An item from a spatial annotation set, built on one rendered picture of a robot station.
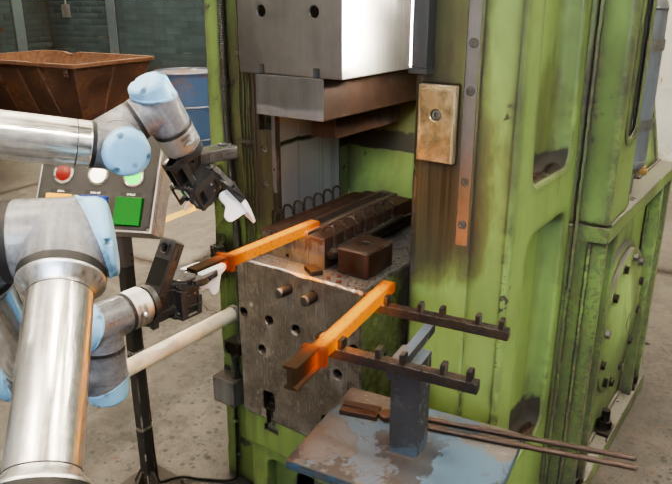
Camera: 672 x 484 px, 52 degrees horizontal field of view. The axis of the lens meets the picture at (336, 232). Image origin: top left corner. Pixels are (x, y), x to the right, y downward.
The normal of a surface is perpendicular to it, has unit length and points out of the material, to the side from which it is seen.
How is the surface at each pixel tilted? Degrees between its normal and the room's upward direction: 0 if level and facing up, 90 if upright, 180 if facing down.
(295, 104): 90
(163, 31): 90
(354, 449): 0
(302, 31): 90
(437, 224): 90
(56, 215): 34
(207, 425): 0
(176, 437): 0
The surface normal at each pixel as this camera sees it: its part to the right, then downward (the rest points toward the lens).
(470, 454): 0.00, -0.95
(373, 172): -0.58, 0.27
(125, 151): 0.43, 0.30
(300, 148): 0.81, 0.19
